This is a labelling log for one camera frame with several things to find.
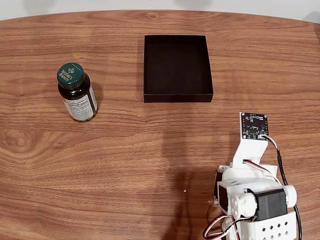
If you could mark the black camera circuit board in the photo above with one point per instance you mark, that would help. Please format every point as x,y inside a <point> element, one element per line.
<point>255,126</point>

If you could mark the black shallow box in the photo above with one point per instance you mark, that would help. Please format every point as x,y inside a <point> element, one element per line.
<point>175,67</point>

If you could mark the dark green pill bottle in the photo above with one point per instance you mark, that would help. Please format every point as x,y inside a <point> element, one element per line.
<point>75,75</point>

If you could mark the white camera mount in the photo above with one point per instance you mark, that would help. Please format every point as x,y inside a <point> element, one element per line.
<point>250,150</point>

